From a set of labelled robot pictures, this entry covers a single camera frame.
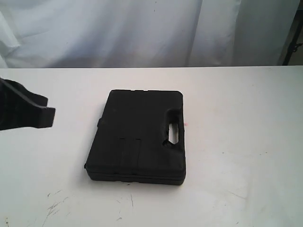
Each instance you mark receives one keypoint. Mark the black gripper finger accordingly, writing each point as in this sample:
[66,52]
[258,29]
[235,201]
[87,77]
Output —
[20,108]

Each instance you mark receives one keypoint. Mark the black plastic tool case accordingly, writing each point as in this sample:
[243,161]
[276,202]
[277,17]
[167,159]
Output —
[140,138]

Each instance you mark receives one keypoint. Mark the white backdrop curtain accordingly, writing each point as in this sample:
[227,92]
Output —
[143,33]

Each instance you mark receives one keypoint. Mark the black backdrop stand pole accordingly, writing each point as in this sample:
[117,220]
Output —
[294,41]

